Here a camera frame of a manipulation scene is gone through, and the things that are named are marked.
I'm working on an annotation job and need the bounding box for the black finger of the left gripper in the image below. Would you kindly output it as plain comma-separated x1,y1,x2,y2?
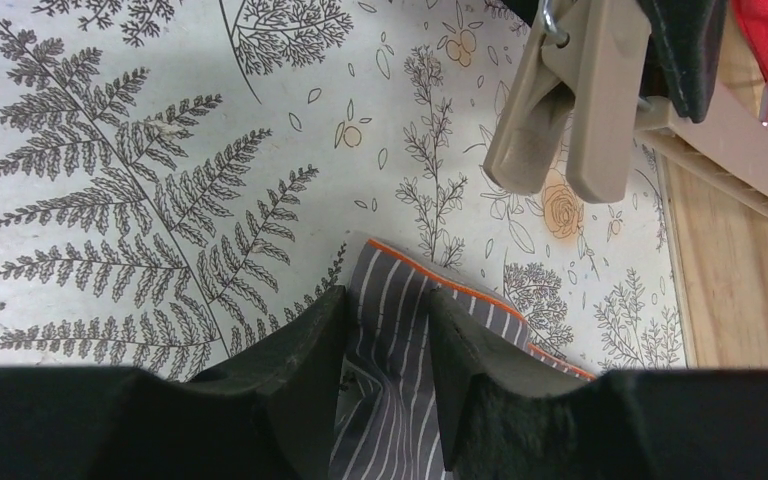
637,0,728,123

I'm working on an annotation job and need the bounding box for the grey striped underwear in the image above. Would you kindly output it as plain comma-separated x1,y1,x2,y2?
329,238,593,479

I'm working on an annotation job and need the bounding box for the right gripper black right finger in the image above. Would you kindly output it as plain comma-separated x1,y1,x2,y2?
428,289,768,479

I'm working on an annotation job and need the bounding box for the wooden clothes rack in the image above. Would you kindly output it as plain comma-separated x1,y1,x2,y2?
648,0,768,371

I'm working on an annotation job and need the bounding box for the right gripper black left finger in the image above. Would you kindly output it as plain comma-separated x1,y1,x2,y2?
0,286,349,479

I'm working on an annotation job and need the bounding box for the wooden clip hanger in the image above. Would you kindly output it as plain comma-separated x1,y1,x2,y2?
483,1,768,218

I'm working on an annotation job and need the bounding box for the floral patterned table mat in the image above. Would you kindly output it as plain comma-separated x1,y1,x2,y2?
0,1,686,379

